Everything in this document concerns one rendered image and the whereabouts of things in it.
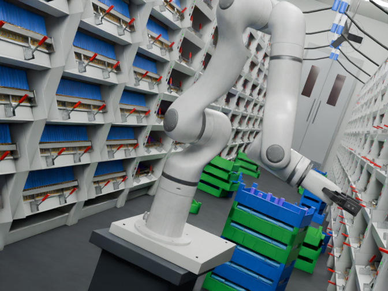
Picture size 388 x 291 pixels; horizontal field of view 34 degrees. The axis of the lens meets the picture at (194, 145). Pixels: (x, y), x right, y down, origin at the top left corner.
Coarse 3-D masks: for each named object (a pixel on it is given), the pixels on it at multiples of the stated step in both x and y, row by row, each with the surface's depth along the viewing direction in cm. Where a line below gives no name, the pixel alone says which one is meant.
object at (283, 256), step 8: (224, 232) 266; (232, 232) 264; (240, 232) 263; (232, 240) 264; (240, 240) 263; (248, 240) 261; (256, 240) 260; (256, 248) 260; (264, 248) 259; (272, 248) 257; (280, 248) 256; (288, 248) 255; (272, 256) 257; (280, 256) 256; (288, 256) 255; (296, 256) 271
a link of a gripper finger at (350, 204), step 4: (340, 196) 158; (344, 200) 158; (348, 200) 159; (352, 200) 159; (344, 204) 159; (348, 204) 159; (352, 204) 158; (356, 204) 159; (344, 208) 160; (348, 208) 159; (352, 208) 159; (356, 208) 158; (360, 208) 159; (352, 212) 159; (356, 212) 159
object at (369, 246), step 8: (384, 184) 267; (384, 192) 259; (384, 200) 259; (376, 208) 261; (384, 208) 259; (368, 224) 268; (368, 232) 260; (368, 240) 260; (368, 248) 260; (376, 248) 260; (352, 264) 271; (352, 272) 262; (352, 280) 262; (352, 288) 262
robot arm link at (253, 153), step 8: (256, 136) 166; (256, 144) 164; (248, 152) 166; (256, 152) 165; (296, 152) 165; (256, 160) 166; (296, 160) 163; (264, 168) 167; (288, 168) 163; (280, 176) 165; (288, 176) 164
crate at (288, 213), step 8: (240, 184) 264; (256, 184) 280; (240, 192) 264; (248, 192) 263; (256, 192) 282; (240, 200) 264; (248, 200) 262; (256, 200) 261; (264, 200) 260; (272, 200) 278; (256, 208) 261; (264, 208) 259; (272, 208) 258; (280, 208) 257; (288, 208) 275; (296, 208) 274; (312, 208) 270; (272, 216) 258; (280, 216) 257; (288, 216) 255; (296, 216) 254; (304, 216) 255; (312, 216) 270; (296, 224) 254; (304, 224) 261
